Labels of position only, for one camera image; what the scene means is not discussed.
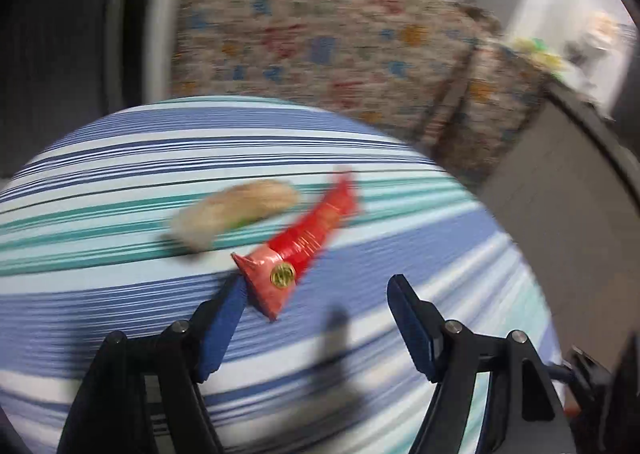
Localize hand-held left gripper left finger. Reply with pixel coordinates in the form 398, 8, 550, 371
57, 276, 246, 454

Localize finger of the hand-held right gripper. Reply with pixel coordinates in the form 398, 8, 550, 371
546, 363, 576, 385

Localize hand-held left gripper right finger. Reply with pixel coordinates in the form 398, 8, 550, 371
387, 274, 576, 454

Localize long red snack packet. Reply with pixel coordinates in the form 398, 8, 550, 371
231, 171, 362, 323

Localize beige pastry wrapper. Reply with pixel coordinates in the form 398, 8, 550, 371
170, 179, 301, 253

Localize grey kitchen counter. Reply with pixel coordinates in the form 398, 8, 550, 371
479, 80, 640, 366

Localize striped tablecloth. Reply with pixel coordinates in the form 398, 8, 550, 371
0, 96, 559, 454

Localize narrow printed blanket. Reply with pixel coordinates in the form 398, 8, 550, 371
424, 40, 552, 185

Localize yellow green containers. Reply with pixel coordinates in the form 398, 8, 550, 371
509, 35, 567, 75

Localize large printed blanket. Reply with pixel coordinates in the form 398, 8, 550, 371
171, 0, 502, 135

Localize grey refrigerator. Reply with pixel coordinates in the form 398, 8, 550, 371
0, 0, 132, 175

